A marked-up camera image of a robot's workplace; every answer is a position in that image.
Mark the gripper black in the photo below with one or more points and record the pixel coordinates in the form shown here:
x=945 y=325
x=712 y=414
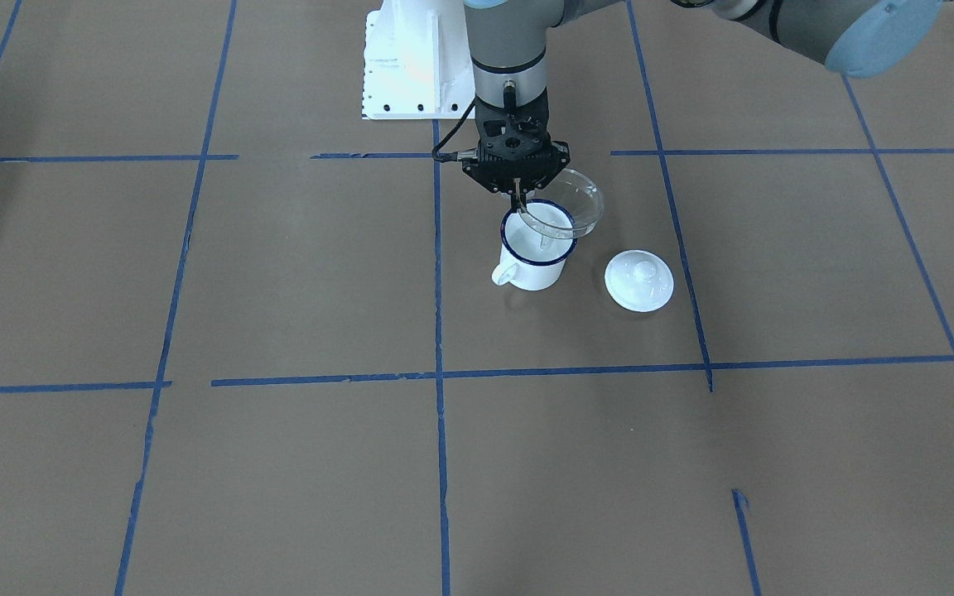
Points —
x=562 y=156

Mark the clear glass funnel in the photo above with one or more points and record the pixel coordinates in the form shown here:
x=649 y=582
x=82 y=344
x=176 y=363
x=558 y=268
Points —
x=566 y=209

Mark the white enamel mug lid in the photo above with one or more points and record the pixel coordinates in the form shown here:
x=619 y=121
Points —
x=639 y=281

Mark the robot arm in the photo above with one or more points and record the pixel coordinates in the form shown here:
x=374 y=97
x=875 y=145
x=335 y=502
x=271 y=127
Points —
x=858 y=39

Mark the white enamel mug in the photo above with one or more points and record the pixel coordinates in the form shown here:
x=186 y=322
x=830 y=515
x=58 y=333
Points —
x=529 y=259

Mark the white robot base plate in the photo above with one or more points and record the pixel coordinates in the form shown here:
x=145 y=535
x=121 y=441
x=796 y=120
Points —
x=416 y=61

